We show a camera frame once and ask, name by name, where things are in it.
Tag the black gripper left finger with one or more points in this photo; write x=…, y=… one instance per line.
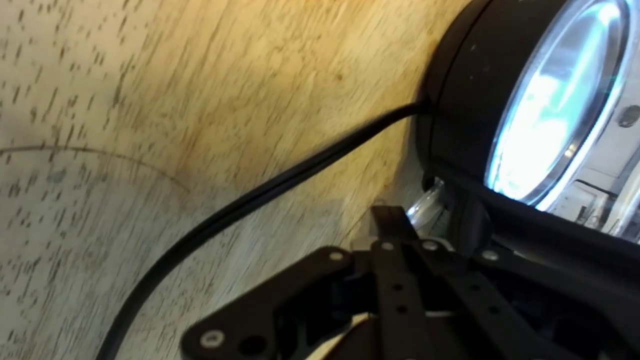
x=392, y=301

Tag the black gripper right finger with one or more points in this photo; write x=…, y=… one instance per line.
x=533, y=307

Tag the black round lamp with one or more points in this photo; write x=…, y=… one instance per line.
x=467, y=86

